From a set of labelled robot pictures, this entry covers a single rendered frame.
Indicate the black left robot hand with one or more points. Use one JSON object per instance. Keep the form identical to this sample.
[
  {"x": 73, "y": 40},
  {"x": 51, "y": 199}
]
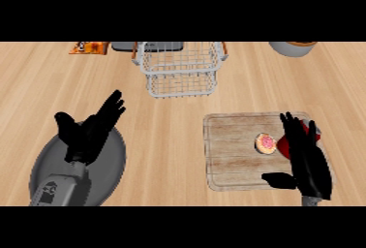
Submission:
[{"x": 87, "y": 134}]

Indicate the pink frosted cupcake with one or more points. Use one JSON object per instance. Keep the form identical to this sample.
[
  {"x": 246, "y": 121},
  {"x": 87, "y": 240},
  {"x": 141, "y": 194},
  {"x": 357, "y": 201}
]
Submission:
[{"x": 265, "y": 143}]

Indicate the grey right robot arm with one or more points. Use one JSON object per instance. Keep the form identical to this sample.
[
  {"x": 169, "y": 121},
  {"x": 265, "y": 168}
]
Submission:
[{"x": 310, "y": 201}]

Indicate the orange snack packet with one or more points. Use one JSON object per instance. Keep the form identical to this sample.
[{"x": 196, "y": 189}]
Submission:
[{"x": 88, "y": 47}]

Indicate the dark grey appliance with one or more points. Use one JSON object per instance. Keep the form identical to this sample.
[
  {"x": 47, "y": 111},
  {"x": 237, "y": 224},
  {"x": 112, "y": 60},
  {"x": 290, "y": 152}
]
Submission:
[{"x": 124, "y": 46}]

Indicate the grey round plate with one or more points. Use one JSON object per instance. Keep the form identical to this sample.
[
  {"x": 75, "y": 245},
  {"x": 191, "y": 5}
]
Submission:
[{"x": 106, "y": 168}]

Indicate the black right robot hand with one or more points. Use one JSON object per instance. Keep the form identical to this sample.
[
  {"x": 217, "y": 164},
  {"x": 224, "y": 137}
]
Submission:
[{"x": 307, "y": 161}]

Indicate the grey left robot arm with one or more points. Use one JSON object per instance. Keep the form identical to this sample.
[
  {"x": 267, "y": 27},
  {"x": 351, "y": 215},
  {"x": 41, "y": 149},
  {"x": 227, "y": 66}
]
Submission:
[{"x": 59, "y": 185}]

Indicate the grey pot with brown rim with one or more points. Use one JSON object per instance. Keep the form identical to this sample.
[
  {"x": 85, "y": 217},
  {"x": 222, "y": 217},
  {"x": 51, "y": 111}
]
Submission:
[{"x": 292, "y": 48}]

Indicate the pale wooden cutting board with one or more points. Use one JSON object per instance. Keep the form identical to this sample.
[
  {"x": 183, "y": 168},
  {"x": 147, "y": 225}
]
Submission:
[{"x": 233, "y": 155}]

